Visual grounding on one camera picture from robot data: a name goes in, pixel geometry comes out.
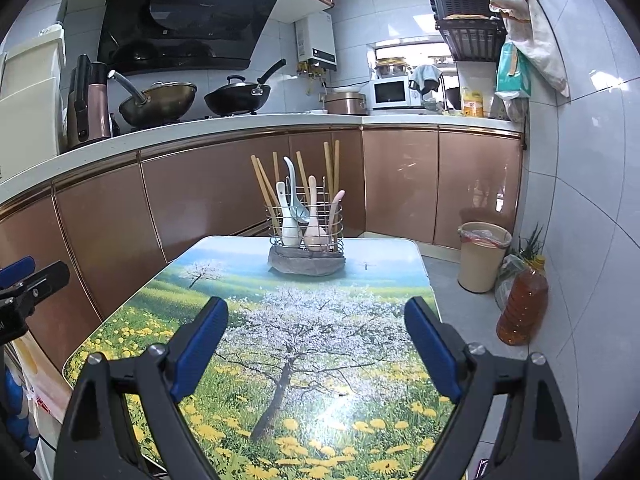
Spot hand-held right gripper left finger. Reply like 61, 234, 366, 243
54, 296, 229, 480

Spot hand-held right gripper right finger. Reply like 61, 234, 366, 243
404, 296, 581, 480

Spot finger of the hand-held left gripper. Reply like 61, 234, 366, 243
12, 261, 71, 314
0, 256, 36, 288

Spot metal wire utensil holder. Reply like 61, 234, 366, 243
265, 175, 346, 253

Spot white ceramic spoon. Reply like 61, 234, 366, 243
276, 181, 303, 247

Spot pink ceramic spoon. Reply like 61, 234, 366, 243
303, 175, 328, 252
327, 190, 346, 248

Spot person's left hand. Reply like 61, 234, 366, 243
0, 355, 40, 456

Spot beige trash bin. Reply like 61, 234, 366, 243
457, 221, 513, 293

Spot cooking oil bottle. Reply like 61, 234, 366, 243
496, 255, 549, 346

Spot clear plastic bag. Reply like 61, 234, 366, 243
495, 254, 526, 311

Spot flower print table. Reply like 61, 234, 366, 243
62, 235, 458, 480

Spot green onions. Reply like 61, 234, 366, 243
517, 222, 546, 261

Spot pink and black thermos jug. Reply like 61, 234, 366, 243
67, 54, 112, 148

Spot bronze wok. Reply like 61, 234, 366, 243
108, 71, 197, 127

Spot white kitchen countertop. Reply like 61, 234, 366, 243
0, 110, 526, 206

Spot yellow packet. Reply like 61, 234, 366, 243
462, 87, 485, 118

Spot black wok with lid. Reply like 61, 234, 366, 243
204, 59, 287, 116

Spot white microwave oven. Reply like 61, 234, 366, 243
369, 78, 423, 110

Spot brown rice cooker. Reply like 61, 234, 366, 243
324, 91, 369, 116

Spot blue grey cloth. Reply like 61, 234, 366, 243
408, 65, 443, 96

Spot steel pot with glass lid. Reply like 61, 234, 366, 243
375, 57, 412, 80

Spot green tissue pack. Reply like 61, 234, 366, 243
495, 42, 532, 98

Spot black range hood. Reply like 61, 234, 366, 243
96, 0, 287, 75

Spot white plastic bags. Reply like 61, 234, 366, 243
489, 0, 571, 98

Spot white water heater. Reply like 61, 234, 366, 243
295, 11, 337, 67

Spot black wall rack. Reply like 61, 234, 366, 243
421, 0, 508, 61

